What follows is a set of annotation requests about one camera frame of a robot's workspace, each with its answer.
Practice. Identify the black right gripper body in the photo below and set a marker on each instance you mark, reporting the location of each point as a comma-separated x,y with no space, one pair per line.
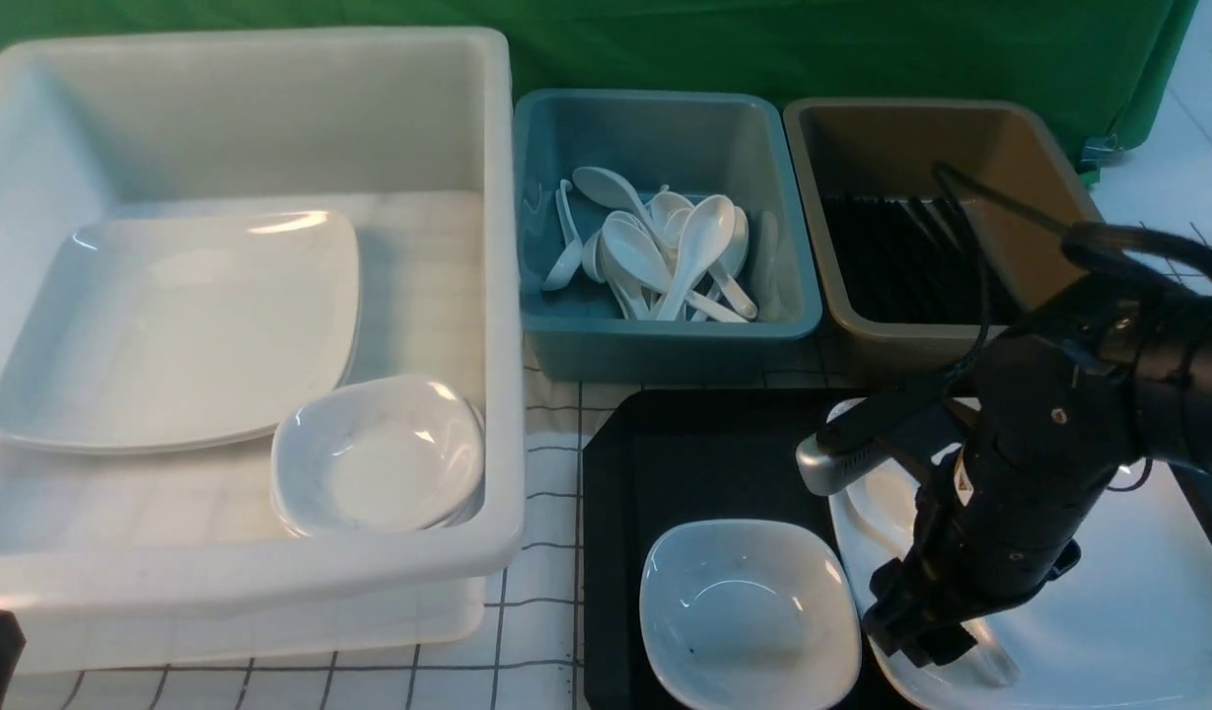
998,506

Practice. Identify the small white square bowl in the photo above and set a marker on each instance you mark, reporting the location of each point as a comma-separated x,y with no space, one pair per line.
748,614

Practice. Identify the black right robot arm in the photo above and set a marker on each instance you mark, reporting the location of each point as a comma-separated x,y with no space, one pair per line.
1115,369

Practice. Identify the pile of black chopsticks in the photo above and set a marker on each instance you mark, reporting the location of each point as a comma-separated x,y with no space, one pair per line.
901,261

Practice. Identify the brown plastic bin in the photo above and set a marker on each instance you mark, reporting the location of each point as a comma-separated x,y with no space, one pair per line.
887,148

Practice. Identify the white plates in tub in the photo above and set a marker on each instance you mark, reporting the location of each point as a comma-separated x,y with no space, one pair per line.
156,335

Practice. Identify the black plastic serving tray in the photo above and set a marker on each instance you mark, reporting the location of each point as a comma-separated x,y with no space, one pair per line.
671,457

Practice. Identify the metal binder clip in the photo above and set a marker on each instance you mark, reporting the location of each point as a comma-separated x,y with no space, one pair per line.
1099,152

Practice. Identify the large white plastic tub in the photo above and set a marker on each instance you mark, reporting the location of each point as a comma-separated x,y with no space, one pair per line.
407,133

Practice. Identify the pile of white spoons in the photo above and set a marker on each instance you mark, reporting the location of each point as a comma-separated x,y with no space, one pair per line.
663,258

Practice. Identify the white bowls in tub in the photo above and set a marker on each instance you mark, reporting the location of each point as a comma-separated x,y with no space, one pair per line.
400,454

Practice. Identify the teal plastic bin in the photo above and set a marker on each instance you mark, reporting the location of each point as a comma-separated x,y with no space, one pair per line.
697,144

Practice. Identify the white checkered tablecloth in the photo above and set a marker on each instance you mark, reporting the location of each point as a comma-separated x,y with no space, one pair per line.
524,652

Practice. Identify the green backdrop cloth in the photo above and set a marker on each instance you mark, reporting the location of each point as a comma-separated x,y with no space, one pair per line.
1091,69

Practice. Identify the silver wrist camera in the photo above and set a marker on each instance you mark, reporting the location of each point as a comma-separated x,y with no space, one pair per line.
862,444

